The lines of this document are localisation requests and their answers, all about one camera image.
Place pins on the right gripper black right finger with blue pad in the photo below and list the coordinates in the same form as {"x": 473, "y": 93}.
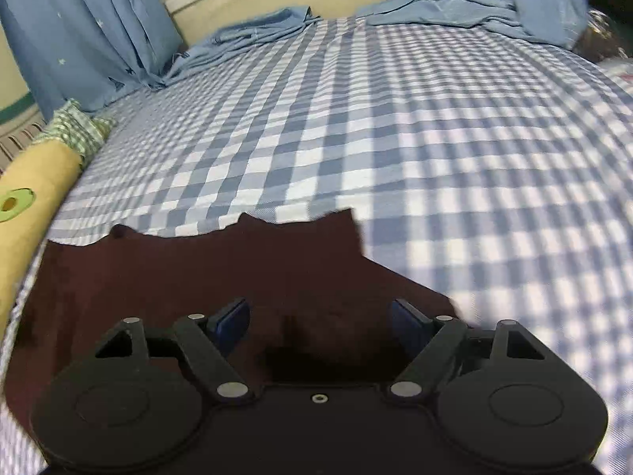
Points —
{"x": 434, "y": 344}

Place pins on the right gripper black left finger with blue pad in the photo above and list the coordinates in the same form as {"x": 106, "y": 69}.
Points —
{"x": 205, "y": 342}

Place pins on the dark maroon garment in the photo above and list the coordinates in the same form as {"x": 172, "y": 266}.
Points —
{"x": 319, "y": 306}

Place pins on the blue white checked bedsheet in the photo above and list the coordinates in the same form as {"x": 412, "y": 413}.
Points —
{"x": 495, "y": 171}

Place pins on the yellow avocado print pillow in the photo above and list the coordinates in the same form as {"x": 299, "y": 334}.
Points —
{"x": 35, "y": 184}

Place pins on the white teal headboard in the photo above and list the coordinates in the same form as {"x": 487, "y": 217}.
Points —
{"x": 20, "y": 123}

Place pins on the left blue star curtain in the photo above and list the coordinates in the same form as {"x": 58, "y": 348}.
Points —
{"x": 98, "y": 51}

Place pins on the blue star curtain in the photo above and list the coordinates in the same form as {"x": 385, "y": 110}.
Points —
{"x": 553, "y": 22}
{"x": 98, "y": 51}

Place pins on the right blue star curtain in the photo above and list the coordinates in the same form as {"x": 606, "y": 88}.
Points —
{"x": 553, "y": 22}

